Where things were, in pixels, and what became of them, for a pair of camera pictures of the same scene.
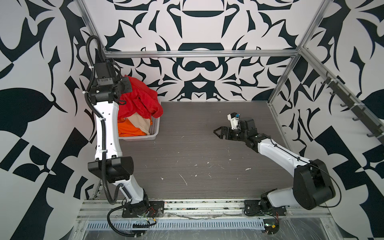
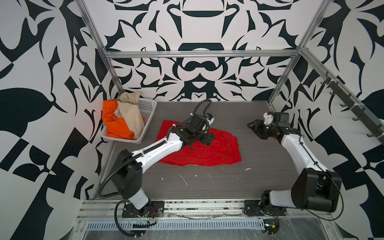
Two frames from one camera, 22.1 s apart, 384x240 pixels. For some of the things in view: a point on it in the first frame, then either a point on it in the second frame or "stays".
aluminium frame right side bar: [365, 107] stays
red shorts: [142, 101] -> [224, 149]
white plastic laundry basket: [154, 129] -> [147, 107]
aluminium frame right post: [296, 55] stays
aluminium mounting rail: [110, 209] stays
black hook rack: [355, 109] stays
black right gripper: [225, 129] -> [257, 126]
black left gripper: [127, 87] -> [209, 138]
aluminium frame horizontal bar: [153, 53] stays
